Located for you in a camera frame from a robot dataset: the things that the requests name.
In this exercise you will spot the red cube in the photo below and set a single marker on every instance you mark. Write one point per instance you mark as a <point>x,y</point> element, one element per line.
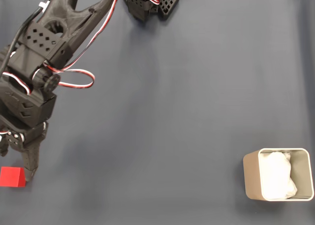
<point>11,177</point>

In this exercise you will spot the beige rounded box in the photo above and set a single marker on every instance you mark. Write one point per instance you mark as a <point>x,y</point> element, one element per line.
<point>251,175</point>

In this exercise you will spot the dark blue table mat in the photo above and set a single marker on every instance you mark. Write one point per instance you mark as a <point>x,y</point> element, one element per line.
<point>172,111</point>

